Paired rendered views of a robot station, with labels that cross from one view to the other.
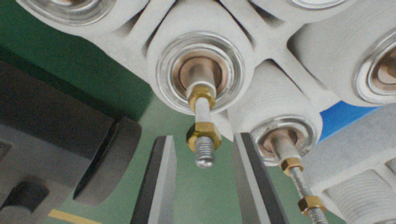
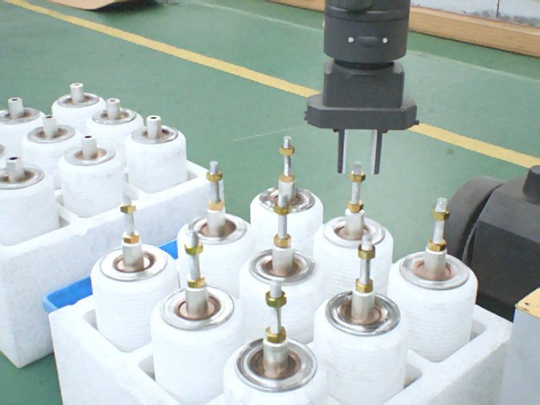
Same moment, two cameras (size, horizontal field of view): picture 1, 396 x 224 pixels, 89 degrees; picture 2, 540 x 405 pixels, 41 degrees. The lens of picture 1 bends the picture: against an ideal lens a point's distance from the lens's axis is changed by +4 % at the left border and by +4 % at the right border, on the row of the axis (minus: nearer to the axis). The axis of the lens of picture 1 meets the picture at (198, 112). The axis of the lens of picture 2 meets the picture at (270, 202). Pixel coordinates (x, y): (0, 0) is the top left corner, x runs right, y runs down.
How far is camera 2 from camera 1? 0.75 m
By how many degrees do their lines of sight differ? 27
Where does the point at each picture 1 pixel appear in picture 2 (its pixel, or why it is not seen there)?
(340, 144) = (169, 226)
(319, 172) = (199, 197)
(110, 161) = (460, 220)
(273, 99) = (293, 227)
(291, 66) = not seen: hidden behind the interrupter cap
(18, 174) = not seen: outside the picture
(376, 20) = (240, 249)
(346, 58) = (252, 235)
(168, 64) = (375, 237)
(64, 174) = (504, 204)
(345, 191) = (179, 173)
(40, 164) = (526, 214)
